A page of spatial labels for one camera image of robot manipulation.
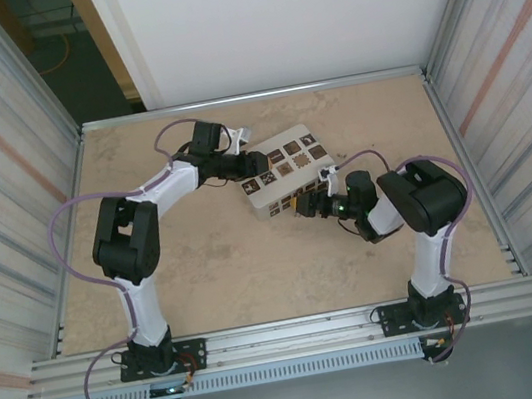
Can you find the white box with brown tiles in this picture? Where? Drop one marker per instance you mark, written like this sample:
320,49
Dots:
291,165

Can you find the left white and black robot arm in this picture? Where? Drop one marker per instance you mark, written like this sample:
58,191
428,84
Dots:
124,232

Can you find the black controller board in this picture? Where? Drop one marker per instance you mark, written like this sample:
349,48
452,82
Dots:
164,395
436,347

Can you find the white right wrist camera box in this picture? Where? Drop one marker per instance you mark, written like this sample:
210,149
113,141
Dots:
329,180

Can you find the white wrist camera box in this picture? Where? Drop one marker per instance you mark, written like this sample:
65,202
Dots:
329,180
239,139

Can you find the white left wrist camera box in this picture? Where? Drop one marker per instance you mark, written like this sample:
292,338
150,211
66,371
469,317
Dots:
239,139

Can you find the thin aluminium table edge rail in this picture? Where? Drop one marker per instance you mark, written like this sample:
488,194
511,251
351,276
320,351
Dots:
255,97

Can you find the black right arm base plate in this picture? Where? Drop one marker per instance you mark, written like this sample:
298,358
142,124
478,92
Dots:
391,316

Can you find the wide aluminium mounting rail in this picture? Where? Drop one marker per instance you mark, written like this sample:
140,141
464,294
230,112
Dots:
293,337

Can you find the wooden door frame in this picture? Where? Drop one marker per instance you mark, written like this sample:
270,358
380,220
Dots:
103,43

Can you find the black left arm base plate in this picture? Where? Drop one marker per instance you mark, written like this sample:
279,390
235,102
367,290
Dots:
191,348

